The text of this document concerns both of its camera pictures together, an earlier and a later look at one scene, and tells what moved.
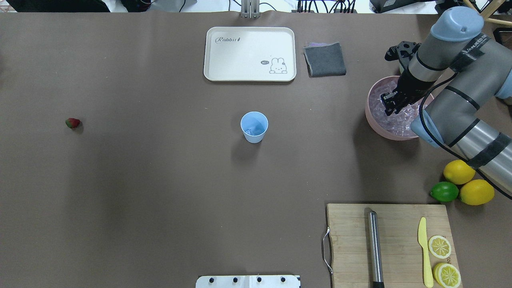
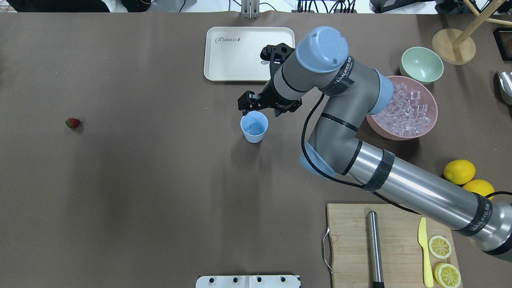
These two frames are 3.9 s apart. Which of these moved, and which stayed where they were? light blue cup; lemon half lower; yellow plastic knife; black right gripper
Moved: black right gripper
Stayed: light blue cup; yellow plastic knife; lemon half lower
